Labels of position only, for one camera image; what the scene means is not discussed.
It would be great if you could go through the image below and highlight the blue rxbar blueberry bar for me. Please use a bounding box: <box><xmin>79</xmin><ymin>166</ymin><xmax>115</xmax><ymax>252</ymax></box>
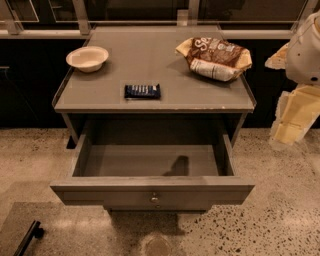
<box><xmin>124</xmin><ymin>84</ymin><xmax>161</xmax><ymax>99</ymax></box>

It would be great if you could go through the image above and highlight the brass drawer knob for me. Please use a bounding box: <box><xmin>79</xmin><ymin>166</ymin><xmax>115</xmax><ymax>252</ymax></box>
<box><xmin>150</xmin><ymin>193</ymin><xmax>159</xmax><ymax>204</ymax></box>

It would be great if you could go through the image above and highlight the grey cabinet table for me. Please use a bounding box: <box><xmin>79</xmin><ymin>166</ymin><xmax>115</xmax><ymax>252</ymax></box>
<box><xmin>53</xmin><ymin>26</ymin><xmax>256</xmax><ymax>142</ymax></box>

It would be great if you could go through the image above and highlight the open grey top drawer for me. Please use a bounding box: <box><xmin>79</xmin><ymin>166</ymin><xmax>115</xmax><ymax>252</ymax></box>
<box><xmin>50</xmin><ymin>135</ymin><xmax>254</xmax><ymax>212</ymax></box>

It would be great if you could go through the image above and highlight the white paper bowl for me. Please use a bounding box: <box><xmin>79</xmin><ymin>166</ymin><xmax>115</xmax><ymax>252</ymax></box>
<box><xmin>66</xmin><ymin>46</ymin><xmax>109</xmax><ymax>73</ymax></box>

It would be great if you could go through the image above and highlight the black bar on floor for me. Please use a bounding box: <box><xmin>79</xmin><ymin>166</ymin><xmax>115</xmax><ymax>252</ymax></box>
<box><xmin>13</xmin><ymin>220</ymin><xmax>44</xmax><ymax>256</ymax></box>

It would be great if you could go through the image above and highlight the brown white snack bag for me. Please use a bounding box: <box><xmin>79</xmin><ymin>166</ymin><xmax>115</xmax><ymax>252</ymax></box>
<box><xmin>176</xmin><ymin>37</ymin><xmax>252</xmax><ymax>82</ymax></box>

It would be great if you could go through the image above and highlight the metal railing frame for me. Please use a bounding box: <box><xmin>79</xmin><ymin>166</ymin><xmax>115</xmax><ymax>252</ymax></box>
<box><xmin>0</xmin><ymin>0</ymin><xmax>320</xmax><ymax>39</ymax></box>

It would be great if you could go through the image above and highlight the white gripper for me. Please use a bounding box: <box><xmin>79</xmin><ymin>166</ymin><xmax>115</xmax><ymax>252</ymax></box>
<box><xmin>265</xmin><ymin>11</ymin><xmax>320</xmax><ymax>145</ymax></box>

